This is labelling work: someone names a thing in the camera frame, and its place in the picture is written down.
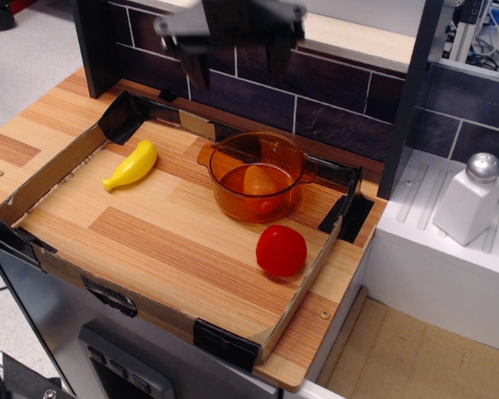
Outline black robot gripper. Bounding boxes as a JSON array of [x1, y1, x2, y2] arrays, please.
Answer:
[[154, 1, 307, 89]]

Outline orange plastic toy carrot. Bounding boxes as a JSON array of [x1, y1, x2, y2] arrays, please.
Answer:
[[243, 165, 280, 214]]

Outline transparent orange plastic pot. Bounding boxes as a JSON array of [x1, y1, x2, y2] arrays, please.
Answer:
[[197, 132, 318, 223]]

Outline cardboard fence with black tape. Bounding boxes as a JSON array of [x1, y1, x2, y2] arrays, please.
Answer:
[[0, 89, 384, 390]]

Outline light wooden shelf board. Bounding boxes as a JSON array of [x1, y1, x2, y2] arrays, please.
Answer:
[[149, 0, 419, 75]]

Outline yellow plastic toy banana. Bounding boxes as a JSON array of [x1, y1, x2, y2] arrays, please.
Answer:
[[101, 140, 157, 191]]

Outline red plastic toy tomato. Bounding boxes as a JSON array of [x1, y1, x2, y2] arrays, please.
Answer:
[[255, 224, 308, 277]]

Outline black object top left corner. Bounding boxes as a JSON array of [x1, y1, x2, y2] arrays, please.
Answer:
[[0, 0, 17, 32]]

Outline white toy sink drainboard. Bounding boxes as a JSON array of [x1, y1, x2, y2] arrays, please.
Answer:
[[363, 150, 499, 349]]

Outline white salt shaker silver cap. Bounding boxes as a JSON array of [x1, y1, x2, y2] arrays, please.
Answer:
[[432, 152, 499, 246]]

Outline grey toy oven front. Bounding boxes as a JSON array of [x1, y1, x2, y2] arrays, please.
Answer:
[[0, 249, 283, 398]]

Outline dark grey shelf post left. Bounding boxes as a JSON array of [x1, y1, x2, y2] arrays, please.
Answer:
[[71, 0, 121, 98]]

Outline dark grey shelf post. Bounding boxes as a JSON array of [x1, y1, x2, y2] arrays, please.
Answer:
[[71, 0, 121, 98], [378, 1, 443, 200]]

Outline dark grey shelf post right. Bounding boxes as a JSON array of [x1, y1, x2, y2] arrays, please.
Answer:
[[378, 1, 443, 200]]

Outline cables and aluminium frame background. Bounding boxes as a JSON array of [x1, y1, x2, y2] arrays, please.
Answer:
[[440, 0, 499, 75]]

